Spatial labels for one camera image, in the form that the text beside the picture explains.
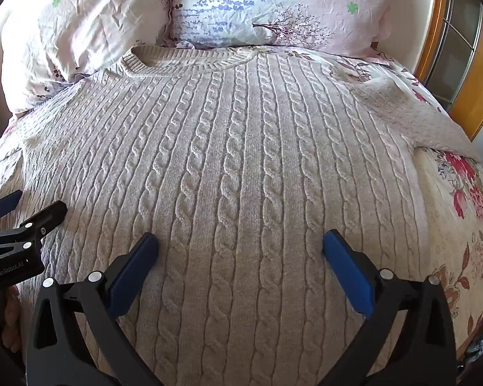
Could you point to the floral bed sheet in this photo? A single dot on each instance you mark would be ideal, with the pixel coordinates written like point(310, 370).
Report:
point(446, 229)

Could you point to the pink and blue floral pillow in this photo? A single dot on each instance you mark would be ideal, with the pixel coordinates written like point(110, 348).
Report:
point(265, 4)

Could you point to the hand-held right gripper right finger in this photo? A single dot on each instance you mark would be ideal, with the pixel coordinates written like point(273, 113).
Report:
point(348, 273)

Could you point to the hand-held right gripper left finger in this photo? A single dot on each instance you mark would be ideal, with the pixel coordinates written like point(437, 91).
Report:
point(133, 273)

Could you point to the person's left hand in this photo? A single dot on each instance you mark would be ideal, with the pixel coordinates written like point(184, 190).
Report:
point(13, 313)

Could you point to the dark clutter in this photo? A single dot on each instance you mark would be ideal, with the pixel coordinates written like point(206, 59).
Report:
point(481, 341)

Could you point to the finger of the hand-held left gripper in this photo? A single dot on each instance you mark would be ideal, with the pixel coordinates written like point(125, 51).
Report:
point(44, 219)
point(6, 204)

